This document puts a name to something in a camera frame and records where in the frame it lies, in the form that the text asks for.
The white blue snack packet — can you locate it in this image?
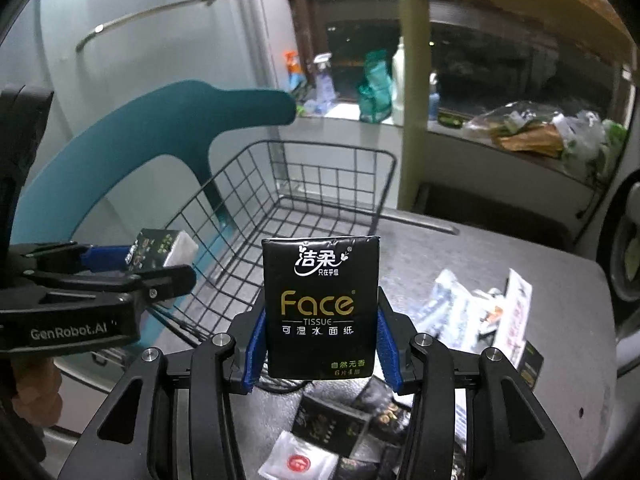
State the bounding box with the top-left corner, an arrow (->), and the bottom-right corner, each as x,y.
414,269 -> 504,353

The black Face tissue pack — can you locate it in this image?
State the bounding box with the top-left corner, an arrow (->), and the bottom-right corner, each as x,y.
262,235 -> 380,380

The white plastic bottle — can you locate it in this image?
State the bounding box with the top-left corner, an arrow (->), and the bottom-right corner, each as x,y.
392,37 -> 405,127

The orange spray bottle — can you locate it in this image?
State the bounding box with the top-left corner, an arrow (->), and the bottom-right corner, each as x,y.
284,50 -> 306,92

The blue pump bottle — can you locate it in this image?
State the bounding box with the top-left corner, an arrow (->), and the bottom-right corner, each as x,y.
428,72 -> 440,122

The black tissue pack under packets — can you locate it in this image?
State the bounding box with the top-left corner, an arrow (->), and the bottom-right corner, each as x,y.
518,340 -> 544,389

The teal chair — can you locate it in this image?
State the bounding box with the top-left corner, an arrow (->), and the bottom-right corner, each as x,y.
10,80 -> 296,276

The person's hand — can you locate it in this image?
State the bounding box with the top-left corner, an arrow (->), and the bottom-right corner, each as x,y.
12,358 -> 63,428

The black tissue pack on table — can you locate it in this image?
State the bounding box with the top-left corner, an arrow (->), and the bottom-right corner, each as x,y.
291,394 -> 372,457

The black tissue pack white side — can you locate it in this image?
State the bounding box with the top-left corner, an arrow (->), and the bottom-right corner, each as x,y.
126,229 -> 198,271

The white wet wipe sachet red logo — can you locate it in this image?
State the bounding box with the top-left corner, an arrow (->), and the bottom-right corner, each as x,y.
258,431 -> 340,480

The plastic bags pile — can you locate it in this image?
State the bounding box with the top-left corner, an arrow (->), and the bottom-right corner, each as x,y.
462,101 -> 627,182

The purple spray bottle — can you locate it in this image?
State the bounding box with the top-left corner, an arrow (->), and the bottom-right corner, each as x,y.
314,52 -> 336,105

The long white pink-print packet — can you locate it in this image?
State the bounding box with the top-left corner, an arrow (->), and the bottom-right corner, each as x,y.
492,269 -> 533,367

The black wire basket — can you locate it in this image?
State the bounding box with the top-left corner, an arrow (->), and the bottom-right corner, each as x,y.
144,138 -> 399,394

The metal door handle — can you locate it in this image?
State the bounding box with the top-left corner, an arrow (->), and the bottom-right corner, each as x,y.
75,0 -> 217,53

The green refill bag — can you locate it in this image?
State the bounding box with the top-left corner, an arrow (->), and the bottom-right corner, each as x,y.
357,49 -> 393,124

